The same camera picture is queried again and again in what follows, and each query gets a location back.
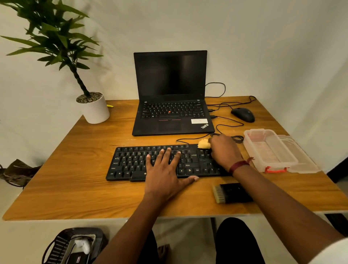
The black computer mouse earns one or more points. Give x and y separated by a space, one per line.
243 114

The black cleaning brush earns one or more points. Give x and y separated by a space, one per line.
233 193

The black laptop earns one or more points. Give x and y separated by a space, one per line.
171 73

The green leafy plant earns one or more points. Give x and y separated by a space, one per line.
54 38

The person's right forearm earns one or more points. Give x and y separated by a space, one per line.
285 212

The clear lid with orange clips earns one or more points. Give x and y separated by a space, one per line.
304 157

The black door frame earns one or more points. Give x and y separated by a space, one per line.
338 168

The red wrist band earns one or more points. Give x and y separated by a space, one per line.
238 166

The brown patterned bag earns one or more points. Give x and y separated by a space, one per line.
19 171

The black power adapter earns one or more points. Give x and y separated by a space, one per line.
77 257

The person's left hand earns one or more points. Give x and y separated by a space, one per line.
163 179

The person's left forearm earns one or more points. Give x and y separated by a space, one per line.
127 234

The white plant pot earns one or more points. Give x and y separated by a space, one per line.
95 111

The clear plastic container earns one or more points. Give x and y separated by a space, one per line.
269 149

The person's white shirt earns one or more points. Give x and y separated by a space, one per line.
330 253

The black woven basket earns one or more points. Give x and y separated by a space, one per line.
57 247

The black keyboard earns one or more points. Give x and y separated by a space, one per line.
130 163

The yellow cloth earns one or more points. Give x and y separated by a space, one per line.
204 143

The person's right hand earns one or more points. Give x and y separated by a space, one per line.
225 152

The person's black trousers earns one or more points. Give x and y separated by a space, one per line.
239 242

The black table leg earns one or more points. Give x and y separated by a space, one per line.
213 225

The person's bare foot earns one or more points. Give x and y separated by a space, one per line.
164 253

